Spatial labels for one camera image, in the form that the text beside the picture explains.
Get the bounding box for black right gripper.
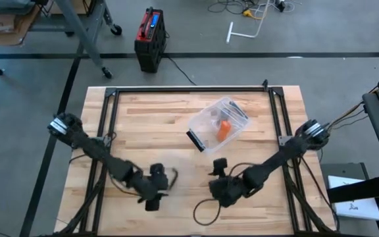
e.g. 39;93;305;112
208;157;243;209

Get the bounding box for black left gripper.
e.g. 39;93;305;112
133;163;171;212

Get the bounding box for clear plastic storage bin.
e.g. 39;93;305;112
185;96;252;155

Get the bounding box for orange cloth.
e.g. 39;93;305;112
215;119;233;143

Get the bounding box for dark grey floor box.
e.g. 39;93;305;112
320;162;371;185

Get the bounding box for white paper sheet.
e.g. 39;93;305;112
327;174;379;221

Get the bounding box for red black battery box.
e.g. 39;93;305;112
134;6;168;74

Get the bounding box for white L-shaped bar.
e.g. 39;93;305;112
225;0;272;44

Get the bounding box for wooden workbench with casters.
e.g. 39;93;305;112
28;0;124;80

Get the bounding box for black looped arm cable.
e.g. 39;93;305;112
192;161;259;227

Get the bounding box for thin black cable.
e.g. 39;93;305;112
164;54;197;86

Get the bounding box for black strap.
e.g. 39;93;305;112
326;173;379;204

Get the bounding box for yellow coiled cable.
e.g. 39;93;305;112
241;3;271;20

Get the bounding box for tangled floor cables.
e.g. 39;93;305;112
207;0;295;16

